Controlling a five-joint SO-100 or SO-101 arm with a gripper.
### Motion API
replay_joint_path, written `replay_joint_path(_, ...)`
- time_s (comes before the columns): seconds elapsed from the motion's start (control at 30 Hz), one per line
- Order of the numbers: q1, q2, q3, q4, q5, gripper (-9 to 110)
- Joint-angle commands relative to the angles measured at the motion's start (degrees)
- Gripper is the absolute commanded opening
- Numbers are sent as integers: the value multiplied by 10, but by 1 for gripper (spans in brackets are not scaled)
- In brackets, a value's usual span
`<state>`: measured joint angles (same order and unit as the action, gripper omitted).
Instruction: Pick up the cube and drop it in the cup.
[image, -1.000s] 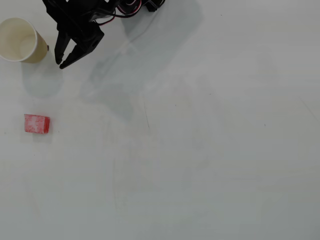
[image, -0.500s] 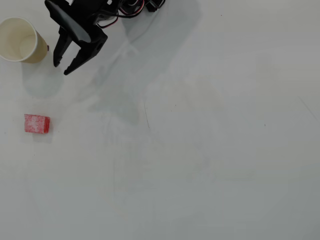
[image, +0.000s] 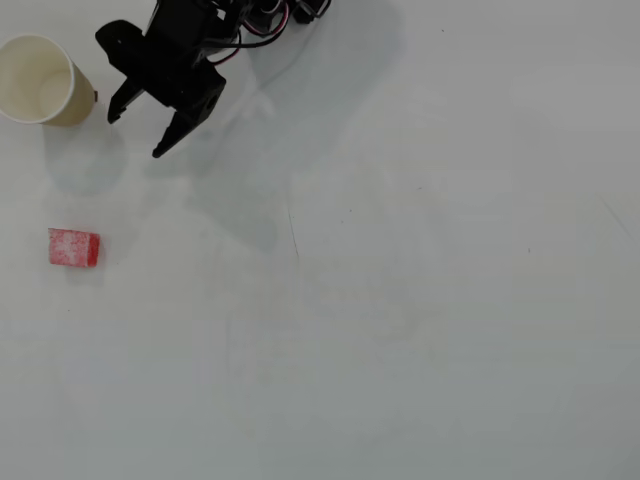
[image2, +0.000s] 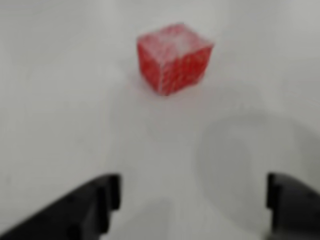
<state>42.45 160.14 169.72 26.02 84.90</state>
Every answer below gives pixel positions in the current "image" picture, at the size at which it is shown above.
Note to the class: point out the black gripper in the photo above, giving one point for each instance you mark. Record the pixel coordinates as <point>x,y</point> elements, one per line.
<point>176,82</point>

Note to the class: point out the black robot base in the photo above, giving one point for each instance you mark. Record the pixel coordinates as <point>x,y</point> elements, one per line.
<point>307,10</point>

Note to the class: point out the beige paper cup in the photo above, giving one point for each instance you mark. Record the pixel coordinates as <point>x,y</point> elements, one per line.
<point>30,75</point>

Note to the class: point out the red speckled foam cube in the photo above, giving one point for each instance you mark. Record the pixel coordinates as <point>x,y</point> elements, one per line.
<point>72,247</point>

